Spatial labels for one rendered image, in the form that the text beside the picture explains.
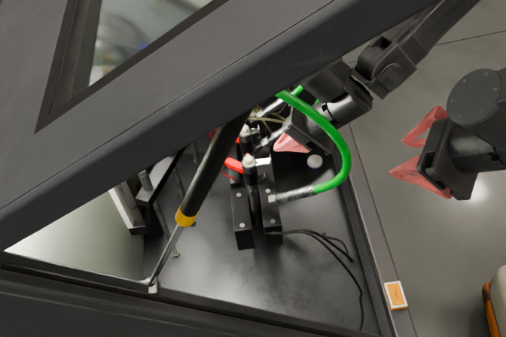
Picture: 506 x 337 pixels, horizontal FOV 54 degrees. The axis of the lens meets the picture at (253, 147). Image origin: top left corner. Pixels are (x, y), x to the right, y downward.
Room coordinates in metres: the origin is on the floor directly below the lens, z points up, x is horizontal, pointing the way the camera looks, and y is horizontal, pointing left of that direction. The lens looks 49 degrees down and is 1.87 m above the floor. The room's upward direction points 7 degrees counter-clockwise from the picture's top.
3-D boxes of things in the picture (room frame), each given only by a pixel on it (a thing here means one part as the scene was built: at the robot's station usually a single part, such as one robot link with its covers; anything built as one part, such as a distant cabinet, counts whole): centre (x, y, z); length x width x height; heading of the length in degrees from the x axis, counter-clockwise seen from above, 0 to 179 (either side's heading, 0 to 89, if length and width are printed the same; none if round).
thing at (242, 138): (0.68, 0.00, 1.03); 0.05 x 0.03 x 0.21; 90
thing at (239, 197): (0.72, 0.01, 0.91); 0.34 x 0.10 x 0.15; 0
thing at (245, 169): (0.60, 0.00, 1.03); 0.05 x 0.03 x 0.21; 90
